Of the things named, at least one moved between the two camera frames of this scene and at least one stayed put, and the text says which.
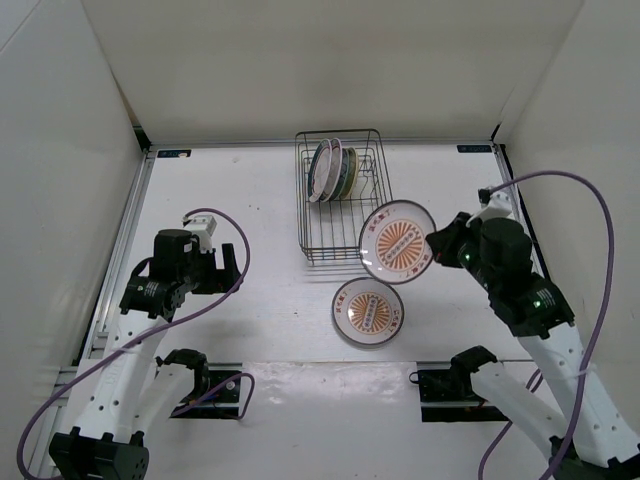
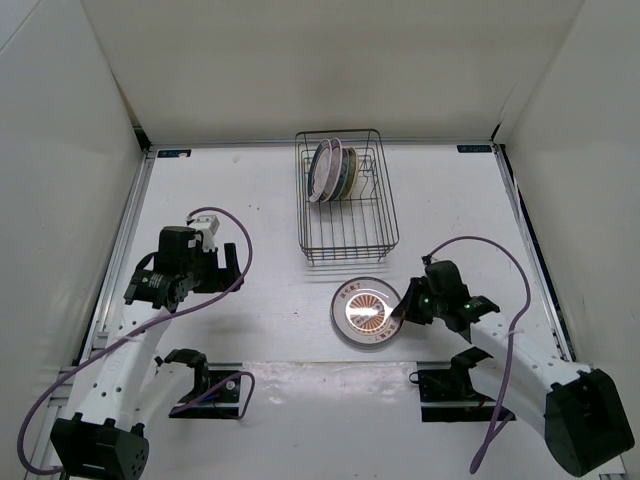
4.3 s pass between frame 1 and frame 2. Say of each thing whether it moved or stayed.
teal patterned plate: stayed
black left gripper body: stayed
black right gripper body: moved
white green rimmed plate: stayed
